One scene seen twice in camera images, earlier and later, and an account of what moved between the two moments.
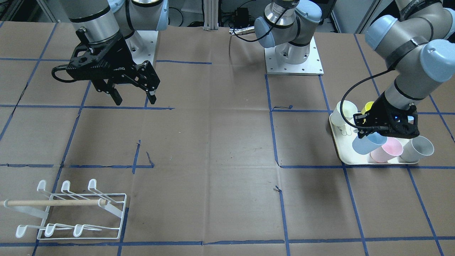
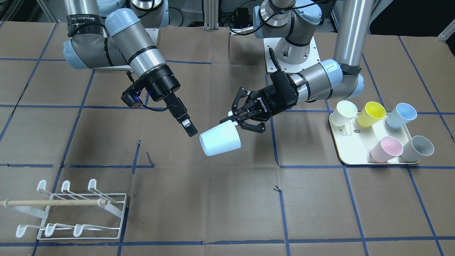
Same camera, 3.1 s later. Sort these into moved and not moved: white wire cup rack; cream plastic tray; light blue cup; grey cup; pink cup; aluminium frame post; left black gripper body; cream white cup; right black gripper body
Moved: left black gripper body; right black gripper body; light blue cup
Not moved: grey cup; pink cup; cream white cup; cream plastic tray; aluminium frame post; white wire cup rack
